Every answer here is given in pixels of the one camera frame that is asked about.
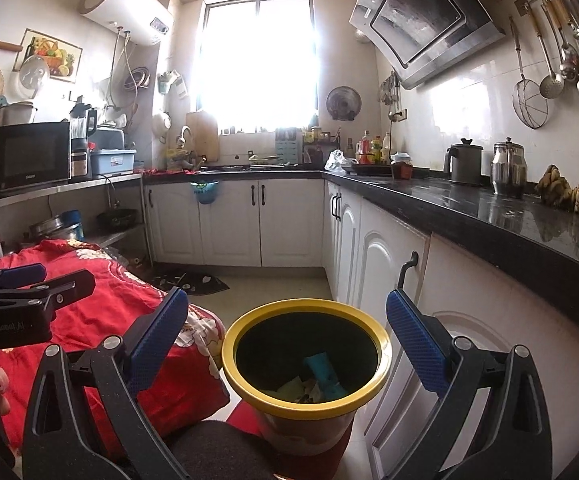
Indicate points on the red floral blanket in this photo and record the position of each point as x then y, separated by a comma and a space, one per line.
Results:
119, 280

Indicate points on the dark spice jar rack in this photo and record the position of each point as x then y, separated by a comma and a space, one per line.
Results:
315, 150

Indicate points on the blue grey plastic dish tub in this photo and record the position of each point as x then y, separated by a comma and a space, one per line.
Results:
114, 164

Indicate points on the steel sink faucet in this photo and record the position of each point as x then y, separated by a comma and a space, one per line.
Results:
185, 135

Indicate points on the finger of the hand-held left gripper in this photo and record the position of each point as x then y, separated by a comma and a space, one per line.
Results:
69, 287
19, 275

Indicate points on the person's dark grey clothing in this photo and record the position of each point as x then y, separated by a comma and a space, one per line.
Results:
219, 445

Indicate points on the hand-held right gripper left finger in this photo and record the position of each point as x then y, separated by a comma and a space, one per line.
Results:
157, 345

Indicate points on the fruit wall poster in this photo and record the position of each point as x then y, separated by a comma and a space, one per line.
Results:
51, 55

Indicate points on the perforated steel ladle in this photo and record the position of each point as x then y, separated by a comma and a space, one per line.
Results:
552, 86

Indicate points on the red label sauce bottle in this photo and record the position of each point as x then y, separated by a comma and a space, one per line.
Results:
365, 149

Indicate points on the steel kettle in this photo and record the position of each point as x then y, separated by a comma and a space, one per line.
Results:
509, 170

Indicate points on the grey dish drainer cover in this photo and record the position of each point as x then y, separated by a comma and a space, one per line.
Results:
110, 139

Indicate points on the red dish cloth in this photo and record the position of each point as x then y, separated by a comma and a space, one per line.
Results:
162, 172

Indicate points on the grey lidded pot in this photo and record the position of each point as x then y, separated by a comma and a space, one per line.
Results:
19, 112

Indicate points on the white round plastic cover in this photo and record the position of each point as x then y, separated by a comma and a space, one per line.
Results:
34, 76

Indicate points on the small hanging utensil set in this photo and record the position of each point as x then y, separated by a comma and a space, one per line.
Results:
392, 92

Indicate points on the blue mesh scrubbing cloth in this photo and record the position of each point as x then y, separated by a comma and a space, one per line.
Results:
322, 370

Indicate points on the steel utensil hook rack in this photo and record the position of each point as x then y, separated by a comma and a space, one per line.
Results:
522, 5

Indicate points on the wall socket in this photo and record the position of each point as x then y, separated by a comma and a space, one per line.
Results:
401, 115

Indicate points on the pale wrapper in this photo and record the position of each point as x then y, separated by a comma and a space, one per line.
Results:
289, 387

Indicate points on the black microwave oven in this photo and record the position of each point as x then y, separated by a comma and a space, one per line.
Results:
31, 155

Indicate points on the red jar white lid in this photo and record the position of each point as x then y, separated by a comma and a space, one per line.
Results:
402, 166

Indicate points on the blue tin can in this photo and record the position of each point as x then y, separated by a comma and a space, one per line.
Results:
74, 222

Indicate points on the white hanging colander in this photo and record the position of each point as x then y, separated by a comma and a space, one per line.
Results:
162, 123

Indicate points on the kitchen window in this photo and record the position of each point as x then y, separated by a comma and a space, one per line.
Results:
259, 60

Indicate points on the black silver blender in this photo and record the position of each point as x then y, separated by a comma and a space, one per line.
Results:
81, 145

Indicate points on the pale wooden cutting board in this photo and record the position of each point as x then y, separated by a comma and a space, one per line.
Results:
204, 132

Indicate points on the white wall holder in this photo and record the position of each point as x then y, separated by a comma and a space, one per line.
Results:
172, 82

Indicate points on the black wok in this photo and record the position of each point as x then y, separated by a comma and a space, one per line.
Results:
117, 218

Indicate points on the ginger roots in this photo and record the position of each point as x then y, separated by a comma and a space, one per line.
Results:
554, 186

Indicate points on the teal drawer organizer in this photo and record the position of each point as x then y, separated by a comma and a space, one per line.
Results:
287, 144

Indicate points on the blue hanging cabinet bin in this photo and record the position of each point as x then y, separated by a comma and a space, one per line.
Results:
205, 193

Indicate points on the yellow rimmed trash bin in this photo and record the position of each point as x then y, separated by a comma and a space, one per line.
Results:
304, 430

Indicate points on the clear plastic bag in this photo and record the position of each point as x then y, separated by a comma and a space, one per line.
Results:
337, 161

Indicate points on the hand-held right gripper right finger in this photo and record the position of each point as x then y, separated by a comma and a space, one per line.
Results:
417, 345

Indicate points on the dark floor mat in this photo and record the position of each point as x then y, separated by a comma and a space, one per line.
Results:
194, 283

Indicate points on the stainless steel shelf rack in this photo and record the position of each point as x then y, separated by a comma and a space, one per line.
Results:
79, 184

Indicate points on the white kitchen cabinets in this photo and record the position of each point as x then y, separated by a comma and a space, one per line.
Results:
229, 220

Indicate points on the black gas stove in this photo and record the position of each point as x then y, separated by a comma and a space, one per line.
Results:
369, 170

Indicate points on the dark grey kettle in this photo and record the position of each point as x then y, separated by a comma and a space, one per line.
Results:
464, 162

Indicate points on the grey round wall fan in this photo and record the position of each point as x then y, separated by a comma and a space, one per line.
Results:
343, 102

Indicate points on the white water heater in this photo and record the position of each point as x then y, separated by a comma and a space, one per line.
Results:
124, 5

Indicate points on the steel glass range hood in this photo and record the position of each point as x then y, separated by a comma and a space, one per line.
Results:
419, 20

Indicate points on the steel soup ladle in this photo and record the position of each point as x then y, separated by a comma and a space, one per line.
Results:
569, 67

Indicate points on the steel cooking pot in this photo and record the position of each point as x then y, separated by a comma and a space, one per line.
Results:
49, 229

